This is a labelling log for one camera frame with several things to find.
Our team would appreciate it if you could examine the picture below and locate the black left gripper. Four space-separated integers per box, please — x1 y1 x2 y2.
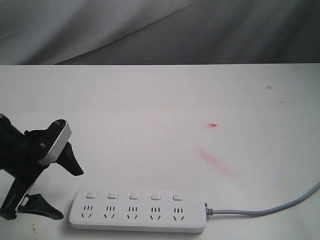
0 131 84 220

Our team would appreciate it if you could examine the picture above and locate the grey backdrop cloth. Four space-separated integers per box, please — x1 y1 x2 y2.
0 0 320 65

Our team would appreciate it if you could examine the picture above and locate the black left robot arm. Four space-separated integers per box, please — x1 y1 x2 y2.
0 114 84 220

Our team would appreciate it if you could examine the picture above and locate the grey power cable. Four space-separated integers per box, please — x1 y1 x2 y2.
204 181 320 216

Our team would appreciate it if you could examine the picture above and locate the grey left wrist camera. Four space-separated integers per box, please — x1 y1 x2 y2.
37 119 72 166

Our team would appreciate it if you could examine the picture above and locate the white five-outlet power strip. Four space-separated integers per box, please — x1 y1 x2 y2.
68 188 207 234

